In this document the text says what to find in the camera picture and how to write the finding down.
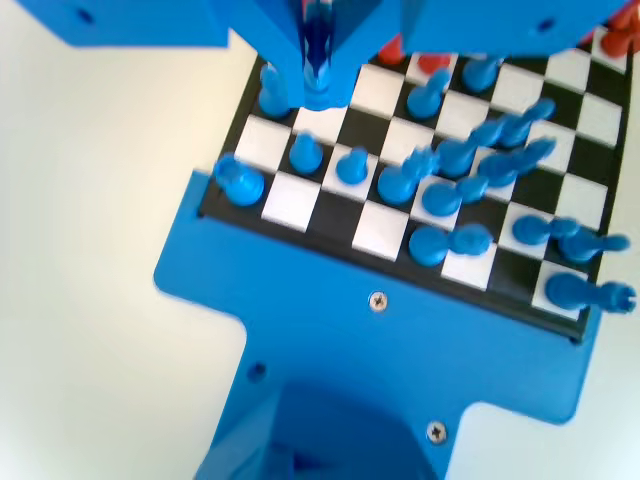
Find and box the blue chess queen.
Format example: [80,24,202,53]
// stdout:
[377,147,441,206]

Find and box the black and white chessboard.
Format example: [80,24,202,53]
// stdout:
[198,14,632,346]

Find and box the blue base plate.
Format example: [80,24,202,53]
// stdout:
[152,168,607,480]

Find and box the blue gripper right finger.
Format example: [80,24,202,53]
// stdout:
[329,0,629,106]

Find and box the blue chess bishop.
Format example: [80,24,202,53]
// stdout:
[477,137,559,189]
[437,117,506,176]

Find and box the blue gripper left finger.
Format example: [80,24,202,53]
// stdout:
[13,0,306,109]

